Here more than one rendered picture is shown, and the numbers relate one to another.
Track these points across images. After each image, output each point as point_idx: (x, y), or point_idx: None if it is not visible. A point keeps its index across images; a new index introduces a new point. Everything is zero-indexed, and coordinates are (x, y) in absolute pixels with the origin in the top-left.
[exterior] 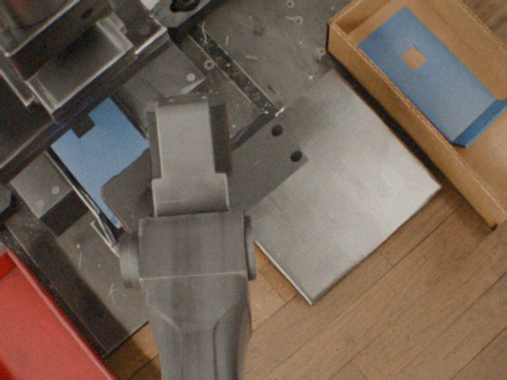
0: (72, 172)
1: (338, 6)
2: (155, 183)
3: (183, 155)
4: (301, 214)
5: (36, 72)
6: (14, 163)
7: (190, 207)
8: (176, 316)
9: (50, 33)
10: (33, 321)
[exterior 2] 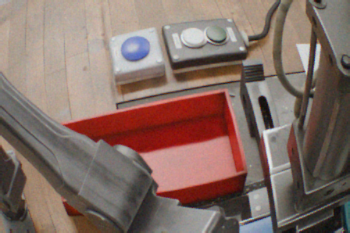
0: (261, 220)
1: None
2: (175, 201)
3: (182, 220)
4: None
5: (287, 153)
6: (264, 152)
7: (149, 214)
8: (69, 141)
9: (296, 155)
10: (194, 181)
